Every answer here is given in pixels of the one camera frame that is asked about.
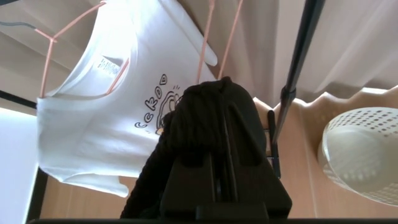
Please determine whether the black garment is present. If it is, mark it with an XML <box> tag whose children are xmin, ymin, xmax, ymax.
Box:
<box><xmin>120</xmin><ymin>76</ymin><xmax>269</xmax><ymax>220</ymax></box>

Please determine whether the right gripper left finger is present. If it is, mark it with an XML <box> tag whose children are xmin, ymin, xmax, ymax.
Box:
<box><xmin>159</xmin><ymin>153</ymin><xmax>218</xmax><ymax>219</ymax></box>

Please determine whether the white laundry basket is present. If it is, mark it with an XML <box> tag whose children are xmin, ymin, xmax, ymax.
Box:
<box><xmin>317</xmin><ymin>106</ymin><xmax>398</xmax><ymax>208</ymax></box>

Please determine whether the white printed t-shirt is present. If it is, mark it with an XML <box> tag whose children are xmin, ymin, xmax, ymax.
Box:
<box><xmin>36</xmin><ymin>0</ymin><xmax>219</xmax><ymax>198</ymax></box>

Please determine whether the beige curtain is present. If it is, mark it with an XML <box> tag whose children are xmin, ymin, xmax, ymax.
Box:
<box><xmin>0</xmin><ymin>0</ymin><xmax>398</xmax><ymax>107</ymax></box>

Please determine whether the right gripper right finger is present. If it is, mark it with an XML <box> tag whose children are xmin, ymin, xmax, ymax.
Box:
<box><xmin>221</xmin><ymin>88</ymin><xmax>294</xmax><ymax>219</ymax></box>

